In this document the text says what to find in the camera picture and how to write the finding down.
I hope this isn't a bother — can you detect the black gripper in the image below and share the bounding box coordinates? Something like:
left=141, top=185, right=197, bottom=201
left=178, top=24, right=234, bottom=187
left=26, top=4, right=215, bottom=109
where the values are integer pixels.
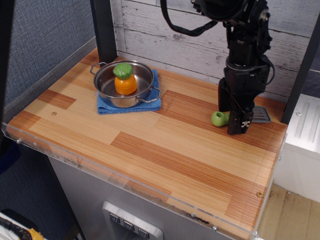
left=218, top=64, right=270, bottom=135

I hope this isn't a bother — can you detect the green handled grey spatula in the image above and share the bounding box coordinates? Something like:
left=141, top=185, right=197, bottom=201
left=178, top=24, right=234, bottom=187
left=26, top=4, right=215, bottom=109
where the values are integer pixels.
left=211, top=106, right=271, bottom=127

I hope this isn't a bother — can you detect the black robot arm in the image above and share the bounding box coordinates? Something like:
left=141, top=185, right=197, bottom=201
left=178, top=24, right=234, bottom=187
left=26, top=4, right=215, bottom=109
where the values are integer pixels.
left=192, top=0, right=275, bottom=135

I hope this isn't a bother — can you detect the orange toy carrot green top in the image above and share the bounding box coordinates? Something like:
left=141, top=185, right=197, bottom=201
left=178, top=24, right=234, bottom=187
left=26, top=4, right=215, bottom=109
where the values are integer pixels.
left=112, top=62, right=138, bottom=95

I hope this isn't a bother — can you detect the blue folded cloth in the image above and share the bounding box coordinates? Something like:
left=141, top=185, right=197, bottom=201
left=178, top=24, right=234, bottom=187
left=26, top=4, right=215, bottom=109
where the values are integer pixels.
left=97, top=69, right=161, bottom=115

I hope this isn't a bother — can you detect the stainless steel pot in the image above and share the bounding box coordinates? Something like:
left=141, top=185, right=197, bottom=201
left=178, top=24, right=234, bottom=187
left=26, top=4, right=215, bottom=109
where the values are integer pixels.
left=90, top=60, right=161, bottom=109

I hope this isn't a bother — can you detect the silver button control panel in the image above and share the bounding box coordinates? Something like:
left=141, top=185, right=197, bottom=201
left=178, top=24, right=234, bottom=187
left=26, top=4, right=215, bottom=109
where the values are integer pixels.
left=102, top=201, right=164, bottom=240

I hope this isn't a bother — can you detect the white aluminium rail block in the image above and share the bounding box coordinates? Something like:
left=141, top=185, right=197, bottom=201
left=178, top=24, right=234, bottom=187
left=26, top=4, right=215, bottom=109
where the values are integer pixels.
left=273, top=94, right=320, bottom=202

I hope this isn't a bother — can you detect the black braided cable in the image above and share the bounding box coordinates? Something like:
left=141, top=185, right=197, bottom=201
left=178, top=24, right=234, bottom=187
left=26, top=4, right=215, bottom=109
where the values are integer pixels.
left=159, top=0, right=218, bottom=37

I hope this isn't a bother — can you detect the black vertical post right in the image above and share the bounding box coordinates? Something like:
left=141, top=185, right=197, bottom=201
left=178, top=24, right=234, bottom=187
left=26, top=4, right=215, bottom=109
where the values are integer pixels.
left=281, top=15, right=320, bottom=125

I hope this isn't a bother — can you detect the black vertical post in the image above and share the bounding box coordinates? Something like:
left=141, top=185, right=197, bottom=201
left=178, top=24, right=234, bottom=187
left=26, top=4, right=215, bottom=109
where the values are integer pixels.
left=90, top=0, right=118, bottom=63
left=281, top=15, right=320, bottom=125

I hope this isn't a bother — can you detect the black vertical post left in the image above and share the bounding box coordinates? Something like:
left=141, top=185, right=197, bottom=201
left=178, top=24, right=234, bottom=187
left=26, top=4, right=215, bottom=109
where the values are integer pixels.
left=90, top=0, right=118, bottom=63

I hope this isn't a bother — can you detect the yellow black cable bundle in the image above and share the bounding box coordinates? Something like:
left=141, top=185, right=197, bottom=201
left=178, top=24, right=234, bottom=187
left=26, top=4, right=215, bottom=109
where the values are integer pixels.
left=0, top=209, right=45, bottom=240

